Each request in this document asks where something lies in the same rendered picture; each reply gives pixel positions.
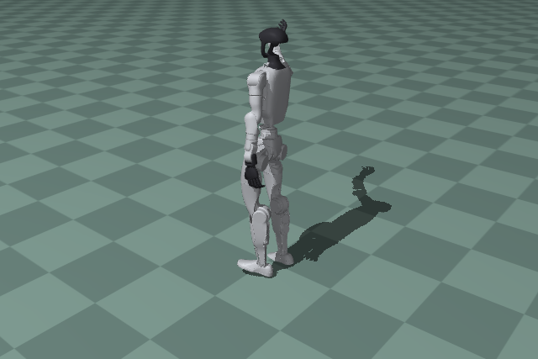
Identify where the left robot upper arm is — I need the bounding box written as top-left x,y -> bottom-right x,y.
247,71 -> 266,124

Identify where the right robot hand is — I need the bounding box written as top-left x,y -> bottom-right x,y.
277,19 -> 287,32

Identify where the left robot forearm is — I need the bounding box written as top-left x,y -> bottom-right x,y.
244,113 -> 260,163

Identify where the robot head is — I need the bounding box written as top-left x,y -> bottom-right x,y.
259,28 -> 288,70

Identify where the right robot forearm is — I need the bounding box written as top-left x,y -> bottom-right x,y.
268,43 -> 285,62

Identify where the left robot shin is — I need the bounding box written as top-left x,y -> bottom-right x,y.
249,209 -> 270,267

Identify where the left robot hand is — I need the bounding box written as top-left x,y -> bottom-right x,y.
245,154 -> 265,188

